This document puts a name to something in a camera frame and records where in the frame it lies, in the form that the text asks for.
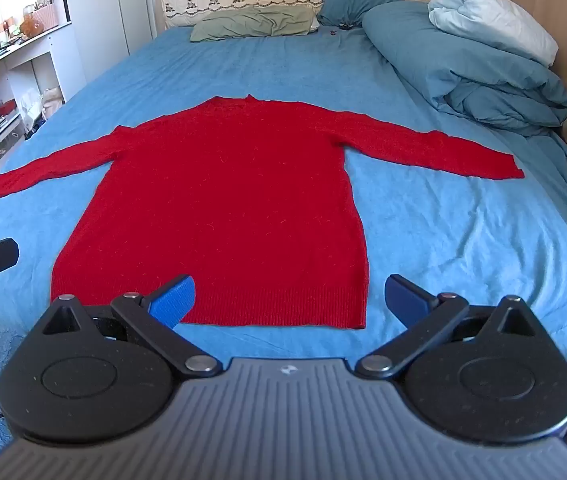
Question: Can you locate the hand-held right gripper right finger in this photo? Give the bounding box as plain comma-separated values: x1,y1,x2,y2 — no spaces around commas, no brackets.
356,274,539,378

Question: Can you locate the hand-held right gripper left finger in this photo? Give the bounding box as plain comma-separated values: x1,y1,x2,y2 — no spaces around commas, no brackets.
33,274,223,378

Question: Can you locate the red knit sweater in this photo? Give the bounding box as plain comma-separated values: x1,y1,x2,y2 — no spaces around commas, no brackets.
0,94,525,331

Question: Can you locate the blue bed sheet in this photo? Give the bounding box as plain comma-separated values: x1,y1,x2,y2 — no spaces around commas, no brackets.
0,25,567,363

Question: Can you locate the white shelving unit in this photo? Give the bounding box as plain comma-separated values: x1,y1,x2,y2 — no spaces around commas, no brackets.
0,22,89,183

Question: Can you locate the teal blue duvet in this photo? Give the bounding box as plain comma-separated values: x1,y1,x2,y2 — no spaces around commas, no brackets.
363,0,567,137

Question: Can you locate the pink storage box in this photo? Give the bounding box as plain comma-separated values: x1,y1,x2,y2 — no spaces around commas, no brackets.
33,2,60,31

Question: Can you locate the grey and white wardrobe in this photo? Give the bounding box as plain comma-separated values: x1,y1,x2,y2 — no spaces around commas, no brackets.
58,0,158,57

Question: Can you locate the green pillow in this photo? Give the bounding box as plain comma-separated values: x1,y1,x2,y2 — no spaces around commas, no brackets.
190,6,320,42

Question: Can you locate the pale blue blanket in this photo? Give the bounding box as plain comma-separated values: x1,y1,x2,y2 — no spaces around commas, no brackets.
428,0,559,67

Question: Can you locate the teal pillow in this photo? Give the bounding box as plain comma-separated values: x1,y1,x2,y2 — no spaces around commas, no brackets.
316,0,407,28

